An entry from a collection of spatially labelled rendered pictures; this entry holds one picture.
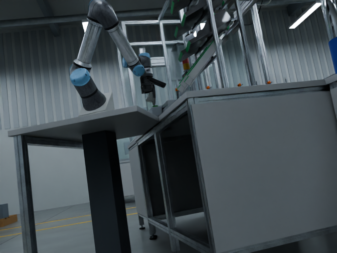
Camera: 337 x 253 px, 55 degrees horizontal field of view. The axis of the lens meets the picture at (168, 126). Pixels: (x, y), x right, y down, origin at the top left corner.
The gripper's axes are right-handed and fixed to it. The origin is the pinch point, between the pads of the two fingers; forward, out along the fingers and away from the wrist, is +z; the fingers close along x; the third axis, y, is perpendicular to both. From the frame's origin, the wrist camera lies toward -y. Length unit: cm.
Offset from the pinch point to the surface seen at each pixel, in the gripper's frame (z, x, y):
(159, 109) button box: 4.8, 3.5, -1.5
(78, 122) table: 15, 45, 51
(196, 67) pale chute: -7, 50, -13
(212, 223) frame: 69, 76, 2
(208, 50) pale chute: -15, 51, -21
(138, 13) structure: -393, -614, -148
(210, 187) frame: 55, 76, 1
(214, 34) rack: -23, 55, -25
